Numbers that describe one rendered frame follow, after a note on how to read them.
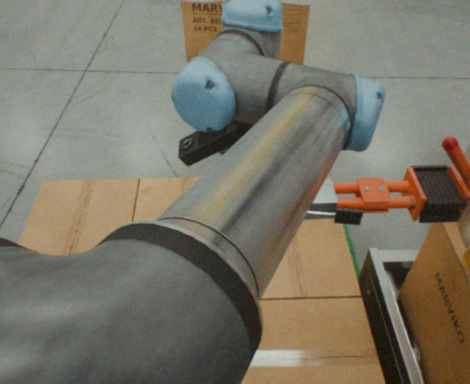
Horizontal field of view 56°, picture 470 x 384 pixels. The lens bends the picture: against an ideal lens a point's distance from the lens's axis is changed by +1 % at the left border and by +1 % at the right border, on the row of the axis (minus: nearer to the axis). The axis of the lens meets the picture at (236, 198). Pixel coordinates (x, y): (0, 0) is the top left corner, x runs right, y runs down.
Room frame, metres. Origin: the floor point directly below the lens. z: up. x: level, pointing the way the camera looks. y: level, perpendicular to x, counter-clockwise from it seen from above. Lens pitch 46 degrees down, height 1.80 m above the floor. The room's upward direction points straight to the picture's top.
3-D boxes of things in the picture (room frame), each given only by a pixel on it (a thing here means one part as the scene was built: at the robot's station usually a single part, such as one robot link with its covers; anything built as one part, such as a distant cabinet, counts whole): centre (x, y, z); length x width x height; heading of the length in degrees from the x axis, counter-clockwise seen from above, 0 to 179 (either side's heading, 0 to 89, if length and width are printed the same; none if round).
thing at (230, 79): (0.44, 0.01, 1.53); 0.11 x 0.11 x 0.08; 66
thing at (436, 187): (0.56, -0.36, 1.24); 0.10 x 0.08 x 0.06; 2
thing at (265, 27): (0.54, -0.02, 1.54); 0.09 x 0.08 x 0.11; 156
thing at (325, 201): (0.55, -0.14, 1.23); 0.07 x 0.07 x 0.04; 2
